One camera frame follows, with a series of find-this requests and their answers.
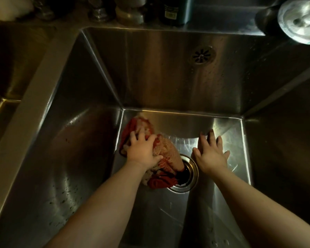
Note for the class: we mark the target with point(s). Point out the person's left forearm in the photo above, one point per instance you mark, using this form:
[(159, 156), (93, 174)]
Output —
[(105, 206)]

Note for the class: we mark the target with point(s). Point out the dark bottle with label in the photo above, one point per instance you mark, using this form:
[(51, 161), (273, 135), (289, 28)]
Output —
[(173, 11)]

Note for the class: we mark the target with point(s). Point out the person's left hand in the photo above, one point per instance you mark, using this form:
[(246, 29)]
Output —
[(140, 152)]

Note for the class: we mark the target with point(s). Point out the red patterned dish cloth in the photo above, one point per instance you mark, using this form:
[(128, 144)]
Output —
[(167, 152)]

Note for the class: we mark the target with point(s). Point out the person's right hand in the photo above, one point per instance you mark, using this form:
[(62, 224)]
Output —
[(211, 157)]

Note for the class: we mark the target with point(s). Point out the person's left little finger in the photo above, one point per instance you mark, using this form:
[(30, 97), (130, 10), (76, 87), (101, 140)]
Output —
[(129, 144)]

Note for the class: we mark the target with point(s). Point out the metal faucet base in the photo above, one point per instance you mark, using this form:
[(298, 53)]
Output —
[(99, 10)]

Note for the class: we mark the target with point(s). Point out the round metal sink drain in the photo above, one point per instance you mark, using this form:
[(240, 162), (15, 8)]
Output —
[(191, 175)]

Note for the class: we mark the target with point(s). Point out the round steel pot lid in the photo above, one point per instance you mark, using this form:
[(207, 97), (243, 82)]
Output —
[(299, 20)]

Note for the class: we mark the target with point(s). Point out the shallow steel side basin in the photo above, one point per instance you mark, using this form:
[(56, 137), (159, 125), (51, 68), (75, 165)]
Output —
[(7, 74)]

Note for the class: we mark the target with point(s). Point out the person's right thumb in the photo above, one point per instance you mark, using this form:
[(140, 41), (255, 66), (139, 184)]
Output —
[(196, 154)]

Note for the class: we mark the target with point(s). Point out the person's right forearm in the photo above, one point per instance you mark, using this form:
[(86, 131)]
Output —
[(258, 204)]

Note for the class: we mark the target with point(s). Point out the round overflow grate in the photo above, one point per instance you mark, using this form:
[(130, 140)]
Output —
[(203, 55)]

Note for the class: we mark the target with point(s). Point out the person's left thumb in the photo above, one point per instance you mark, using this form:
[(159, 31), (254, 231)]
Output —
[(157, 158)]

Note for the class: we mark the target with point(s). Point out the person's right middle finger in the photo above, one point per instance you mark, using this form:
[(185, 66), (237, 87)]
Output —
[(212, 138)]

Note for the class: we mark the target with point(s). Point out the stainless steel sink basin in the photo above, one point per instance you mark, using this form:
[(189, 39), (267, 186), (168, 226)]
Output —
[(149, 74)]

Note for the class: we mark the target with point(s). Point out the white fluffy cloth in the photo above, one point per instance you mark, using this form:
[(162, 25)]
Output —
[(9, 7)]

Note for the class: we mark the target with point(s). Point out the person's right little finger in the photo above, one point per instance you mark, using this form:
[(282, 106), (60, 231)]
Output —
[(226, 155)]

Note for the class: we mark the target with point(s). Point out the person's left middle finger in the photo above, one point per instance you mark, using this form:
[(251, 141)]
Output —
[(142, 134)]

